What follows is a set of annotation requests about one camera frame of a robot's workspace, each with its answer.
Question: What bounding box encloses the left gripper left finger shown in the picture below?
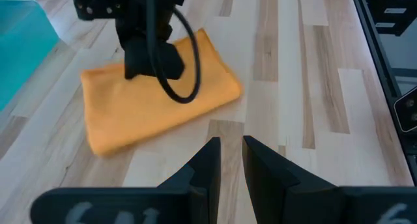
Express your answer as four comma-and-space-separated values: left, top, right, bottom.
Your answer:
31, 137, 222, 224

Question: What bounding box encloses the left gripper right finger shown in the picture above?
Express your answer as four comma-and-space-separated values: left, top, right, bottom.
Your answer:
242, 135, 417, 224

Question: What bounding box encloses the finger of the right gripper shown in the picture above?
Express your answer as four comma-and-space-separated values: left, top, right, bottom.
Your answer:
156, 43, 186, 81
123, 38, 154, 81

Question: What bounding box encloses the orange microfiber towel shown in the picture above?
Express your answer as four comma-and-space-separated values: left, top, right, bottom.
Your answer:
80, 27, 244, 156

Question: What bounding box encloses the teal translucent plastic basket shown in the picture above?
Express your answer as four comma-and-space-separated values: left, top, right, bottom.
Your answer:
0, 0, 61, 113

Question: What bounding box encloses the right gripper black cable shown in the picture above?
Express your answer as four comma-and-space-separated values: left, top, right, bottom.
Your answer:
145, 0, 202, 104

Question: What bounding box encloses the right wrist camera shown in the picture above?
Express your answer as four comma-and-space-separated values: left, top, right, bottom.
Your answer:
70, 0, 124, 21

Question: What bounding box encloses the black aluminium table frame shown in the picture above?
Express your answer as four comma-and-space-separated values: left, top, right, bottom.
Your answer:
350, 0, 417, 188

